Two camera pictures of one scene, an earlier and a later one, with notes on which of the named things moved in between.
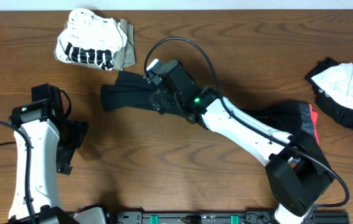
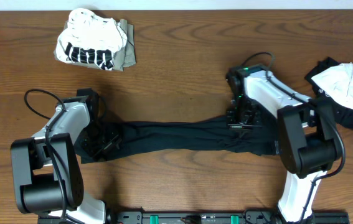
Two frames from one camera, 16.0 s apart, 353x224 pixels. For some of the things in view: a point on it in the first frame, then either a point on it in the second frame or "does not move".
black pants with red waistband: [129, 89] -> [150, 138]
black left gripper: [63, 158] -> [114, 137]
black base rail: [224, 217] does not move
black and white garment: [343, 90] does not move
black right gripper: [159, 101] -> [231, 123]
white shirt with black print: [90, 39] does not move
